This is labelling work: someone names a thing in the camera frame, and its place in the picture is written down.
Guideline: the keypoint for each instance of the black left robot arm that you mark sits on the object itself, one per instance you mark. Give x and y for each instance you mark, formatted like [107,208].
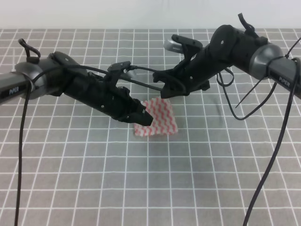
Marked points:
[60,74]

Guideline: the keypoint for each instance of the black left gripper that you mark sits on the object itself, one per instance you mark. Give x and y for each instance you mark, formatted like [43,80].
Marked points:
[112,101]

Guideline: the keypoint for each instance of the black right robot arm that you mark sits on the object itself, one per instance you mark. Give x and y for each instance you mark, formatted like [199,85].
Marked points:
[228,47]

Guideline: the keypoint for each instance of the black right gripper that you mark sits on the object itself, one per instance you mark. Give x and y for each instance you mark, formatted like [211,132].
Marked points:
[185,77]

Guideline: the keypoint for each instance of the grey checked tablecloth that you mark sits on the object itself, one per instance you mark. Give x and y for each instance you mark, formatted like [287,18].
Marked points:
[81,168]

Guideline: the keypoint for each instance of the pink white wavy towel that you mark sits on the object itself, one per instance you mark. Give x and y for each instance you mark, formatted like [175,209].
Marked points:
[164,122]

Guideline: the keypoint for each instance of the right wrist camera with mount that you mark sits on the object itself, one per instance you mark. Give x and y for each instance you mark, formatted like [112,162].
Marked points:
[183,45]

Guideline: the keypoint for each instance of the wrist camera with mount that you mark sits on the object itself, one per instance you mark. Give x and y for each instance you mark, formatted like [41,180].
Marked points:
[183,45]
[118,71]

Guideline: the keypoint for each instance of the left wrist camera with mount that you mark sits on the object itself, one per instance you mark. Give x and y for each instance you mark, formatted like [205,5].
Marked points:
[118,71]

